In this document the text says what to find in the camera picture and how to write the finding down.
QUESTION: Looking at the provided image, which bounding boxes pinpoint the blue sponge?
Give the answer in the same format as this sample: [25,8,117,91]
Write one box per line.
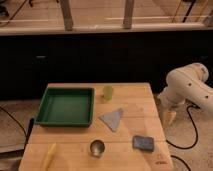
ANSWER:
[133,135,154,152]

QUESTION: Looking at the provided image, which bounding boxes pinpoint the black cable on left floor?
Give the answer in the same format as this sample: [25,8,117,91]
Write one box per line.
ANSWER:
[0,106,28,137]

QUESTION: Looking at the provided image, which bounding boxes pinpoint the black cable on floor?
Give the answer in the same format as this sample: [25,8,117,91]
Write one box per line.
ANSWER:
[165,104,200,171]
[0,106,28,137]

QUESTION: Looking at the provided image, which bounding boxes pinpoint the green translucent cup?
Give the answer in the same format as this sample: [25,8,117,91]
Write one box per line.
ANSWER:
[103,86,114,101]

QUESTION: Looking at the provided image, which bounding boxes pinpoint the black cable on right floor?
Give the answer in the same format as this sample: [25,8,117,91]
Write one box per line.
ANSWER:
[165,104,200,171]

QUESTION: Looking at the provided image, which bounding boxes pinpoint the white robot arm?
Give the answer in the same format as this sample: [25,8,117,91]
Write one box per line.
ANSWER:
[158,63,213,127]

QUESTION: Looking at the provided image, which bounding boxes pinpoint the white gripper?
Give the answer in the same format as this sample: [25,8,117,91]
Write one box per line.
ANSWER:
[157,87,185,126]

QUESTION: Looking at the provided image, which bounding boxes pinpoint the small metal cup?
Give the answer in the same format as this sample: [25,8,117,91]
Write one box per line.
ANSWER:
[90,140,105,157]

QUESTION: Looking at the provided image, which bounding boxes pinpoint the blue triangular cloth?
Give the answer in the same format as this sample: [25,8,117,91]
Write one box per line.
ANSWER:
[99,108,123,132]

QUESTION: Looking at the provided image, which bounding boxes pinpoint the green plastic tray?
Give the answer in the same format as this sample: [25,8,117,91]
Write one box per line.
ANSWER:
[35,87,95,127]

